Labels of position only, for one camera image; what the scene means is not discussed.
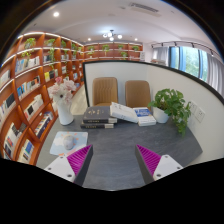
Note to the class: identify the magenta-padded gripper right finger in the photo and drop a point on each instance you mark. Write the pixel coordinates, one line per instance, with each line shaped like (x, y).
(163, 166)

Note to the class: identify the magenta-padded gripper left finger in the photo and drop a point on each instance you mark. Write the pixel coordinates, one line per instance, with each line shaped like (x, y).
(63, 166)

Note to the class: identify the white computer mouse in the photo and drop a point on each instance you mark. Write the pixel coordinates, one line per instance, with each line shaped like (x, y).
(69, 142)

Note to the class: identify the pastel printed mouse pad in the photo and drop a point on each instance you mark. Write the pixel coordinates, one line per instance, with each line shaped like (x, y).
(80, 138)

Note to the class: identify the white plant pot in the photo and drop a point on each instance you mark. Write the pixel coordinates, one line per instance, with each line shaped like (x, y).
(160, 116)

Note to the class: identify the white ceramic vase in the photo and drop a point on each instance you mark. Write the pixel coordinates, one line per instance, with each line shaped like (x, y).
(65, 115)

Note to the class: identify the blue and white book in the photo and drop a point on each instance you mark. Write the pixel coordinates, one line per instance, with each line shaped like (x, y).
(145, 115)

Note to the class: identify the green leafy plant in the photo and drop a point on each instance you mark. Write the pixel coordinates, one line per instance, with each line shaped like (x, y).
(173, 105)

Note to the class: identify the thick white book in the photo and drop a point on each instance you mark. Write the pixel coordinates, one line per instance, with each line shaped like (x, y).
(123, 112)

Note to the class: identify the pink and white flowers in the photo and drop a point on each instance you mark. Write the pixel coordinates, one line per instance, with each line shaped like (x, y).
(63, 90)

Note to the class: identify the tan upholstered chair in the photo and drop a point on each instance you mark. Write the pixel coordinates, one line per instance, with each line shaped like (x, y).
(105, 90)
(137, 93)

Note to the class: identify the orange wooden bookshelf unit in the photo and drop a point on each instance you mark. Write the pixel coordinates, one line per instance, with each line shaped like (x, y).
(30, 90)

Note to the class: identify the large window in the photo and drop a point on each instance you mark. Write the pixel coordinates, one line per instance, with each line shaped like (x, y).
(190, 61)

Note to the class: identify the ceiling lamp with round bulbs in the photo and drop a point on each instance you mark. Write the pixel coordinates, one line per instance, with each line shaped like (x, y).
(111, 35)

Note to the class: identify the ceiling air vent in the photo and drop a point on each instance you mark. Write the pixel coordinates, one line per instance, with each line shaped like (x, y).
(143, 8)

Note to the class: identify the white wall outlet plate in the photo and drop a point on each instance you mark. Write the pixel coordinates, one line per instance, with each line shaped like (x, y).
(199, 114)

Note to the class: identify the white partition with black frame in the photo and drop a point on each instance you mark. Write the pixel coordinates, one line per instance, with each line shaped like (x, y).
(116, 70)

